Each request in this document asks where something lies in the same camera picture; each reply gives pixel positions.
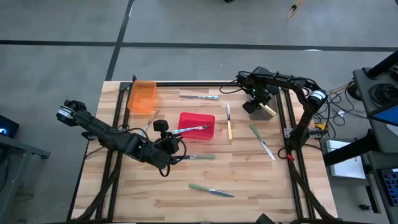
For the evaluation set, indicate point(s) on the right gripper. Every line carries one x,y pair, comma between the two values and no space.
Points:
250,107

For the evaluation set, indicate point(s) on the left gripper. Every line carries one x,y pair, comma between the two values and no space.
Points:
160,125

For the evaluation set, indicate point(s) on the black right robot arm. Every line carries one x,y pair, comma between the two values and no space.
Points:
289,81

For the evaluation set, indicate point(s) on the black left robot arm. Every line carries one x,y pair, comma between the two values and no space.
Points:
99,127

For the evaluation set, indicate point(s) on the grey plastic bin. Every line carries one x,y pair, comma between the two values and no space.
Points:
258,116

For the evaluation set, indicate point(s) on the pink-red plastic bin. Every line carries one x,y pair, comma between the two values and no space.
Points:
199,135

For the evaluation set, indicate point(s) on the orange plastic bin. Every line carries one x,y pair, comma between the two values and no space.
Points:
141,99

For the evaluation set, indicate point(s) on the white box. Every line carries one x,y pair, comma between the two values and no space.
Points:
345,165

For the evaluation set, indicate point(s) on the grey equipment cart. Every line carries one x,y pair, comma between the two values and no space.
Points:
362,93

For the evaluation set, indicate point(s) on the blue panel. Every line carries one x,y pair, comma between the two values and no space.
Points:
388,116

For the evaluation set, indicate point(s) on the small black object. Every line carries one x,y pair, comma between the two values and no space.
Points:
365,208

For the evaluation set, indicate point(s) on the grey metal stand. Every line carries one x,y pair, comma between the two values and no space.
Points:
18,146

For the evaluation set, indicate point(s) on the keyboard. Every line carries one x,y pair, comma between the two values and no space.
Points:
391,186

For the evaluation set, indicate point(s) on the dark device with blue light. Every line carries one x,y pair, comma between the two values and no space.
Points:
7,126

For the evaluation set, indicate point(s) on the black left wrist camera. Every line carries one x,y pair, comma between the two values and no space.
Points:
171,145

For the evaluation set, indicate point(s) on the black aluminium table frame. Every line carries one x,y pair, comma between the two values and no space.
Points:
217,84

